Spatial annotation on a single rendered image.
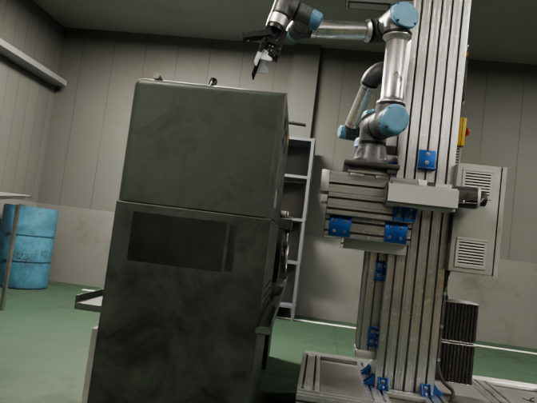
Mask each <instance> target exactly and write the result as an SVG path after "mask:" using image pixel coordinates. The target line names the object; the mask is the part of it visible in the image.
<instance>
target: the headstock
mask: <svg viewBox="0 0 537 403"><path fill-rule="evenodd" d="M286 129H287V131H286ZM288 141H289V130H288V98H287V94H285V93H277V92H269V91H261V90H247V89H238V88H231V87H223V86H208V85H200V84H193V83H184V82H170V81H162V80H154V79H146V78H142V79H139V80H138V81H137V82H136V84H135V89H134V95H133V104H132V110H131V116H130V122H129V132H128V137H127V143H126V149H125V160H124V165H123V170H122V176H121V187H120V193H119V198H118V200H125V201H132V202H144V203H151V204H158V205H170V206H177V207H184V208H190V209H203V210H210V211H217V212H223V213H236V214H243V215H249V216H257V217H269V218H270V219H272V220H273V221H274V222H275V223H276V224H277V225H279V220H280V208H281V200H282V193H283V187H284V175H285V167H286V161H287V154H288Z"/></svg>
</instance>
